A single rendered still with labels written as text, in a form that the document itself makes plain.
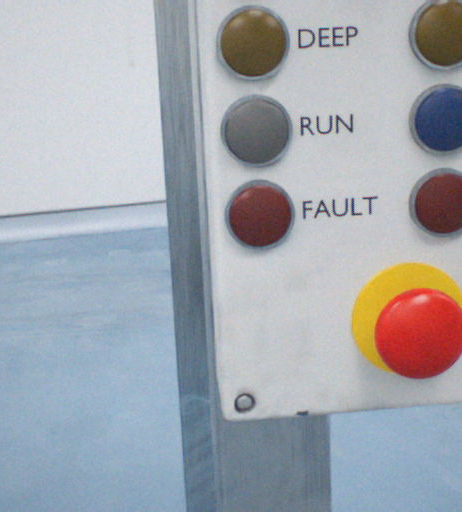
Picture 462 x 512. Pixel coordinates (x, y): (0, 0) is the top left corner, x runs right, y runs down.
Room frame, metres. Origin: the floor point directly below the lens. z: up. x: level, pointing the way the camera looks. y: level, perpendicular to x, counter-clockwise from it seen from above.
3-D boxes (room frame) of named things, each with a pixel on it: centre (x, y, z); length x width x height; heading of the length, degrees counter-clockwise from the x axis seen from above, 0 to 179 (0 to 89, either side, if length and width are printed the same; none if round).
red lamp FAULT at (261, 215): (0.42, -0.01, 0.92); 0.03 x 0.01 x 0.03; 94
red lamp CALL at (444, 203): (0.43, -0.09, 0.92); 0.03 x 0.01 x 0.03; 94
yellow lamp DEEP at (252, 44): (0.42, -0.01, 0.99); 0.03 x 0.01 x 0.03; 94
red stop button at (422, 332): (0.42, -0.08, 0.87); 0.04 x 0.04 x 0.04; 4
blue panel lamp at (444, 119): (0.43, -0.09, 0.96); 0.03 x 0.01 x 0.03; 94
